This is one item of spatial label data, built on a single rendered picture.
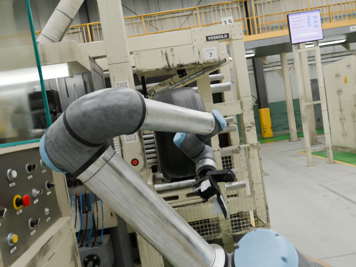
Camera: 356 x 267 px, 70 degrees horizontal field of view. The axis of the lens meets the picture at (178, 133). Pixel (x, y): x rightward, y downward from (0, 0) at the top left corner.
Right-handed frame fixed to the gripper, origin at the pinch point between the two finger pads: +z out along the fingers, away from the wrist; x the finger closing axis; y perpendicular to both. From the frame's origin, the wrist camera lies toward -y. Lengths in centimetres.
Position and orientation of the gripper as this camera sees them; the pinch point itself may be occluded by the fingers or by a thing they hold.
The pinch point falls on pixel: (216, 205)
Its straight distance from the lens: 91.1
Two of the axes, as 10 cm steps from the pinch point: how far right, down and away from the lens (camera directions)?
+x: -6.0, -7.2, -3.4
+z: -0.3, 4.5, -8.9
